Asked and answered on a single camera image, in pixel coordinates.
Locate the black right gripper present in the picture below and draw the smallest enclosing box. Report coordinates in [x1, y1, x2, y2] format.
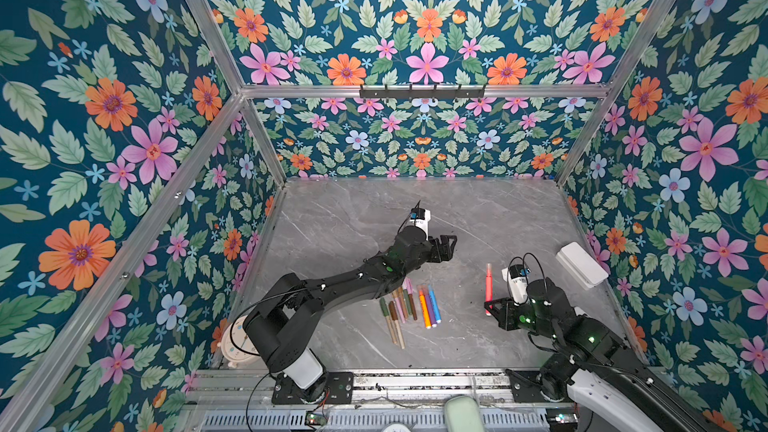
[480, 296, 557, 343]

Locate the pink highlighter marker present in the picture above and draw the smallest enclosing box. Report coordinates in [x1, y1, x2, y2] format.
[484, 263, 493, 302]

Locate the purple marker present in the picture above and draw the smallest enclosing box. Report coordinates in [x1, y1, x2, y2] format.
[421, 287, 437, 328]

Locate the blue marker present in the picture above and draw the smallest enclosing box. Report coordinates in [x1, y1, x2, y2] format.
[427, 285, 442, 327]

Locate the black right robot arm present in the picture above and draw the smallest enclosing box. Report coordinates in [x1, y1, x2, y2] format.
[484, 279, 720, 431]

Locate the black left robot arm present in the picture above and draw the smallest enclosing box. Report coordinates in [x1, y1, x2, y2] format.
[243, 225, 457, 402]

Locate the pink cap green pen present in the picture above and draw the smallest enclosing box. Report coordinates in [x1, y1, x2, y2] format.
[403, 278, 418, 321]

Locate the tan cap pink pen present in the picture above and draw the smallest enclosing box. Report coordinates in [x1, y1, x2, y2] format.
[391, 290, 407, 322]

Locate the brown cap beige pen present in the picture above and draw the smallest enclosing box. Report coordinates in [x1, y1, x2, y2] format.
[388, 301, 406, 349]

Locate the green cap beige pen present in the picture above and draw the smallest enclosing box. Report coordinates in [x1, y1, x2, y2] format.
[379, 297, 399, 345]

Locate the orange marker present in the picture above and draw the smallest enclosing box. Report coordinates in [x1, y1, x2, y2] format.
[417, 288, 432, 329]

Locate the white rectangular box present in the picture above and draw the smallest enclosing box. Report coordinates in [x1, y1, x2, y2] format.
[556, 242, 609, 290]

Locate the pale green rounded object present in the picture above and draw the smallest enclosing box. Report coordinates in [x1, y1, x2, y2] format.
[443, 395, 485, 432]

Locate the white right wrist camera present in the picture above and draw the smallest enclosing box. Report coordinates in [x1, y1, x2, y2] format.
[502, 264, 528, 305]

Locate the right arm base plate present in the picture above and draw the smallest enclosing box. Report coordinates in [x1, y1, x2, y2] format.
[504, 367, 577, 403]

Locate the black wall hook rail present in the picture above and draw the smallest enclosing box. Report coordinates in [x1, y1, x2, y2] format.
[358, 84, 486, 101]

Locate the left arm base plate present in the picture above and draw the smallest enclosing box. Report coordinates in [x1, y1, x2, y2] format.
[271, 371, 355, 405]

